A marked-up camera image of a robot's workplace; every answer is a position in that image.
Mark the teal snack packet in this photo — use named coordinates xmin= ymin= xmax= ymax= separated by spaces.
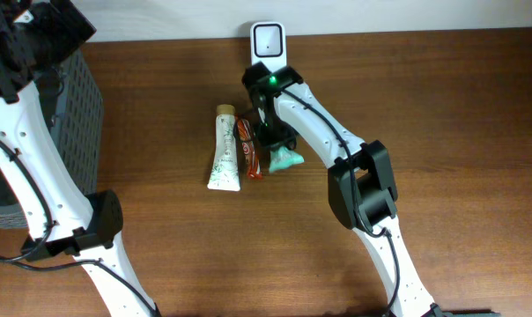
xmin=269 ymin=146 xmax=305 ymax=173

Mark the orange red snack bar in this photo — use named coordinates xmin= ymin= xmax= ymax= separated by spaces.
xmin=236 ymin=117 xmax=262 ymax=180

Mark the white floral cream tube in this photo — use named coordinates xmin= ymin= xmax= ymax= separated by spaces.
xmin=207 ymin=104 xmax=240 ymax=192

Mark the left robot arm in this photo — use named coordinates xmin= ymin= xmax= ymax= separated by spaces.
xmin=0 ymin=1 xmax=160 ymax=316

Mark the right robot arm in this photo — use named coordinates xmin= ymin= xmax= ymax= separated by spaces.
xmin=242 ymin=63 xmax=443 ymax=316

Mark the white barcode scanner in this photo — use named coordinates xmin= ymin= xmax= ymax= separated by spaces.
xmin=250 ymin=21 xmax=287 ymax=72

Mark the grey plastic mesh basket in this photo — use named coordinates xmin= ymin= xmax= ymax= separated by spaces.
xmin=0 ymin=50 xmax=104 ymax=229

